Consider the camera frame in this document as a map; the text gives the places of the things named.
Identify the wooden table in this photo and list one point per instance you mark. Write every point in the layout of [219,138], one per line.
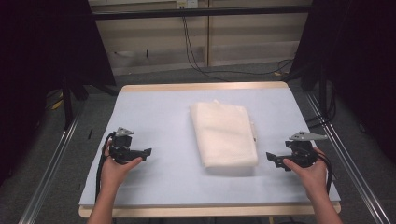
[202,85]

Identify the black metal stand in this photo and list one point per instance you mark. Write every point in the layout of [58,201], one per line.
[67,102]

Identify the white wall outlet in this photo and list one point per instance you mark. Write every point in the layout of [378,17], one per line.
[186,3]

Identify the small black floor object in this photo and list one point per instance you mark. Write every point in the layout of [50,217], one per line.
[90,133]

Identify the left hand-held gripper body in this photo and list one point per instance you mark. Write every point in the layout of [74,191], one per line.
[121,144]

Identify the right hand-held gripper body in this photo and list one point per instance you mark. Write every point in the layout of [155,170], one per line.
[301,152]

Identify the white mesh laundry bag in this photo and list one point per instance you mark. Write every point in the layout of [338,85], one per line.
[224,133]

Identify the person's left hand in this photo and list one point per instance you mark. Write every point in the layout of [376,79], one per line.
[115,172]

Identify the person's right hand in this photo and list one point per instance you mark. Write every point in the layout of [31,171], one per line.
[308,175]

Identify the black horizontal metal bar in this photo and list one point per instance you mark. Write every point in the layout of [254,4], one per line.
[199,12]

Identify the metal floor rail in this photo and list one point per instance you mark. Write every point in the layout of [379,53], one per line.
[351,174]
[46,180]

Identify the yellow floor tape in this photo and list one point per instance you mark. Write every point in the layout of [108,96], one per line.
[57,104]

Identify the dark curtain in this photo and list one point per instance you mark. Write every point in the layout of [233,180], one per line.
[358,62]
[37,62]

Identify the light blue table mat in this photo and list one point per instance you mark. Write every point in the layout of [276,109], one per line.
[165,124]

